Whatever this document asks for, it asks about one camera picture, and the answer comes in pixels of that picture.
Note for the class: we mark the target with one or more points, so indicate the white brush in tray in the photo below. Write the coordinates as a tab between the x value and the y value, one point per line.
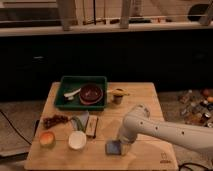
71	94

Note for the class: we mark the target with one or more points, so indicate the orange round cup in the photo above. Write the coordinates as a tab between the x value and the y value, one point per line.
47	139

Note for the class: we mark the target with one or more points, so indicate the bottles pile on floor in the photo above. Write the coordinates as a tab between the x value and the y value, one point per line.
197	107

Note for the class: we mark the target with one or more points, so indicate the grey green cloth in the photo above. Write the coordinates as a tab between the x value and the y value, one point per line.
79	122

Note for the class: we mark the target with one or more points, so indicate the dark red bowl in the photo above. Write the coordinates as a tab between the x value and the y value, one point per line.
90	94

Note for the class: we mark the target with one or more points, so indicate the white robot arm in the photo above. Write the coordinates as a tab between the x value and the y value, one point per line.
137	121

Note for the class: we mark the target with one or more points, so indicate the green plastic tray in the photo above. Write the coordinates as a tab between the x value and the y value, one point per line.
69	84

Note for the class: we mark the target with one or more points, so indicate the brown grape bunch toy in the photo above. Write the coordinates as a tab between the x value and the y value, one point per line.
49	122

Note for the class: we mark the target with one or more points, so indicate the blue sponge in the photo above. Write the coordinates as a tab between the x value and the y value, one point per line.
113	147

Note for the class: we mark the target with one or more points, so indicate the wooden block with black edge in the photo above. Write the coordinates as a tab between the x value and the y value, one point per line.
91	125

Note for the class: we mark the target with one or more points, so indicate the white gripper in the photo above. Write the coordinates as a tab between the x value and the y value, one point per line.
126	136

